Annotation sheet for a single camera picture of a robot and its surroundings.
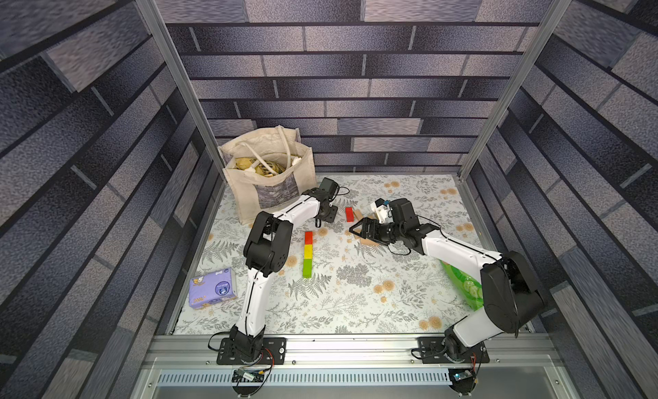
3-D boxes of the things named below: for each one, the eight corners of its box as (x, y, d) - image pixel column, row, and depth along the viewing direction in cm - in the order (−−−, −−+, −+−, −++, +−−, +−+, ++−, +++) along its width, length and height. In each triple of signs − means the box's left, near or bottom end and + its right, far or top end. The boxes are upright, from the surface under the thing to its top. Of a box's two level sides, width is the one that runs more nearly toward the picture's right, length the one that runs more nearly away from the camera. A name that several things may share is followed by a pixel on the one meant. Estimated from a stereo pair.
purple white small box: (196, 311, 83) (187, 306, 78) (197, 285, 89) (189, 277, 84) (237, 299, 85) (231, 293, 80) (235, 274, 91) (230, 267, 86)
